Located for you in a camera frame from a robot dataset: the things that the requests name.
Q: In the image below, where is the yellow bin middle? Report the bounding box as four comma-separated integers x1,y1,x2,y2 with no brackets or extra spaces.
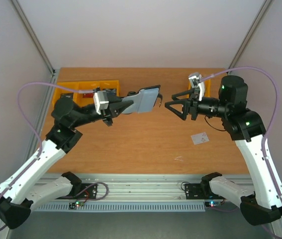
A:
76,81,99,107

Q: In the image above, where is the left aluminium frame post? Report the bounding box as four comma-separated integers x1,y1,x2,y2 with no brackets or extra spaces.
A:
10,0,55,76

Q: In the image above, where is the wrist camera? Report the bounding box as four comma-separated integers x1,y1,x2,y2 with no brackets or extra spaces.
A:
188,72,205,101
93,91,109,115

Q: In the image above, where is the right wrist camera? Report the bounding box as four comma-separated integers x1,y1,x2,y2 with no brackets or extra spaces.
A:
188,72,205,101

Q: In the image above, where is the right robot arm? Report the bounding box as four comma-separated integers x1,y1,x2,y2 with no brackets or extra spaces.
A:
165,75,282,226

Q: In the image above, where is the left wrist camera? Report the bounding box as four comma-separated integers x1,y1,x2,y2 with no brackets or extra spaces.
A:
93,91,109,115

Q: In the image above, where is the card holder with clear sleeves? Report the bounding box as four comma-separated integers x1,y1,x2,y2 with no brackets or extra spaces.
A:
122,85,163,115

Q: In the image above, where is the yellow bin left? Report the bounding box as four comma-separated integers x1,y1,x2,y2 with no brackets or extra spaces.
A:
52,82,79,106

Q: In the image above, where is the aluminium frame post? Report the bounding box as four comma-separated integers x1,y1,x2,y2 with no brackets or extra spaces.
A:
10,0,55,76
228,0,274,69

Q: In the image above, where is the yellow bin far right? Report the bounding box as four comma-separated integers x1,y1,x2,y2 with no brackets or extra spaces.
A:
188,76,211,100

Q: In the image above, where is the right aluminium frame post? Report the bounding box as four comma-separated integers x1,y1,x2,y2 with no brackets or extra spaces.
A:
228,0,274,69

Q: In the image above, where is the red credit card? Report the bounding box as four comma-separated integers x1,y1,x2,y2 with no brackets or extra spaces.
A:
82,93,94,99

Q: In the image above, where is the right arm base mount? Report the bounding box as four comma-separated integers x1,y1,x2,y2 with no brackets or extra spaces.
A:
181,172,224,200

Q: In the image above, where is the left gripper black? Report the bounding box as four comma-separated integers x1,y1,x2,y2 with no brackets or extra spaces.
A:
72,95,133,128

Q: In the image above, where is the yellow bin right of trio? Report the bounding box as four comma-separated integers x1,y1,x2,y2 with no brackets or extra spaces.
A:
99,80,120,96

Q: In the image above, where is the left circuit board with LED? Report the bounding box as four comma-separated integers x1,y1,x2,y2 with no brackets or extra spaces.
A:
69,202,85,210

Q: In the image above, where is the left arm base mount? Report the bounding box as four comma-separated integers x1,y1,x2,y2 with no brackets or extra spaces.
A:
60,171,97,199

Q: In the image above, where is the circuit board with led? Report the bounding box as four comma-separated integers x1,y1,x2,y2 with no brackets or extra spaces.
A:
205,201,222,208
69,202,85,210

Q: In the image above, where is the right circuit board with LED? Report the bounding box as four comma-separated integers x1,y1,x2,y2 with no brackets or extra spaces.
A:
205,201,222,208

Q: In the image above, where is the white card with red pattern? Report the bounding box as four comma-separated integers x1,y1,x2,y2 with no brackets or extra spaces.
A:
191,132,209,145

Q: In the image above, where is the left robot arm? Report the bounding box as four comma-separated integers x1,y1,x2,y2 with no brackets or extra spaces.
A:
0,91,137,229

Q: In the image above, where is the slotted grey cable duct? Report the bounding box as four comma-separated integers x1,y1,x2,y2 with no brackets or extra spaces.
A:
36,202,205,213

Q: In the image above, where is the aluminium rail frame front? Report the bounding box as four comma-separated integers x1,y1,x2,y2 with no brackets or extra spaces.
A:
31,173,256,202

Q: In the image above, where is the blue credit card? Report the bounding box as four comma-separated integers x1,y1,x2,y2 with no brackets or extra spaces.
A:
104,89,117,96

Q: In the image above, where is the black credit card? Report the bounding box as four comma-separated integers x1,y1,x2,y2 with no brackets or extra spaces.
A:
60,93,73,99

